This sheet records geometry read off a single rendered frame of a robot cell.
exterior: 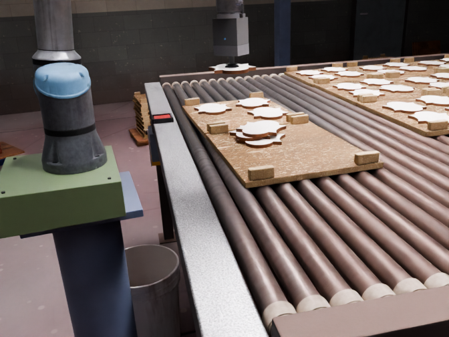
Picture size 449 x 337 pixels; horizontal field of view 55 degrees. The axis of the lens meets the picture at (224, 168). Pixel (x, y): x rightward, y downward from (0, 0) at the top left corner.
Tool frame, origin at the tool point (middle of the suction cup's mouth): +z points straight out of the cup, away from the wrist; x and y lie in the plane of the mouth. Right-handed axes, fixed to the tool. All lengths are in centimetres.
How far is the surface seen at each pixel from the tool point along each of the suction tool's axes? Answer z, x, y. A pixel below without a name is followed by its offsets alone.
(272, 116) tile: 17.1, -16.1, -5.2
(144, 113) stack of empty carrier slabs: 80, -190, 227
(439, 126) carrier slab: 17, -25, -55
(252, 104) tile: 17.2, -28.2, 9.6
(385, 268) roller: 20, 50, -59
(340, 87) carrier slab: 17, -70, -9
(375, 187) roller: 20, 19, -49
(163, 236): 111, -57, 91
